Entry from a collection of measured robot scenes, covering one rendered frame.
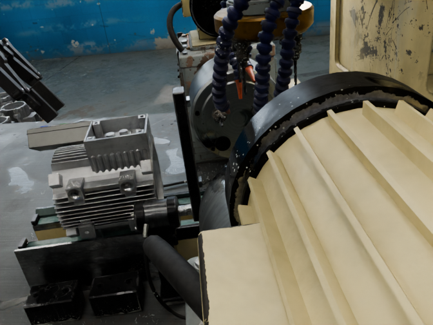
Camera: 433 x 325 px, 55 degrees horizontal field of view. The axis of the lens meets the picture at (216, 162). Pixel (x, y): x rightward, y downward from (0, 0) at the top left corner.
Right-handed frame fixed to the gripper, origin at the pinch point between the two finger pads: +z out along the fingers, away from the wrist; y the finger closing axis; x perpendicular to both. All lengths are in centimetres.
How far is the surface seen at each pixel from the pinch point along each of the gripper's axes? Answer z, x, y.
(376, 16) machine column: 23, -61, -12
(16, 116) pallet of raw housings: 12, 115, 194
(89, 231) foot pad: 22.6, 5.7, -15.9
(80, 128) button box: 11.3, 5.3, 14.7
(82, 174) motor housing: 13.8, 0.1, -11.3
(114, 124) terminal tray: 12.0, -8.3, -1.5
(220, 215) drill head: 22, -24, -38
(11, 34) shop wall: -53, 244, 603
